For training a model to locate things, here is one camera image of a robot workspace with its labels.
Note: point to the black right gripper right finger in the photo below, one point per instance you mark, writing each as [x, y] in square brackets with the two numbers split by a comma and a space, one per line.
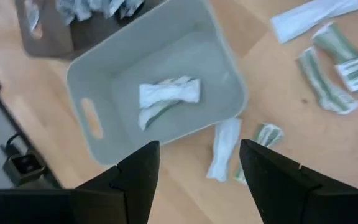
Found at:
[278, 196]

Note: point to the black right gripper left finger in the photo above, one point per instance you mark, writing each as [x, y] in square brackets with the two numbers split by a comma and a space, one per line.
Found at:
[126, 196]

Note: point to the grey plastic bin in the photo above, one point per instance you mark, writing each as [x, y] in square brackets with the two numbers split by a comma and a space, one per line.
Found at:
[182, 56]

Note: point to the brown translucent plastic bin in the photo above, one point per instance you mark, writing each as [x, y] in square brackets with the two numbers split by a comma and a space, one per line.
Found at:
[54, 40]

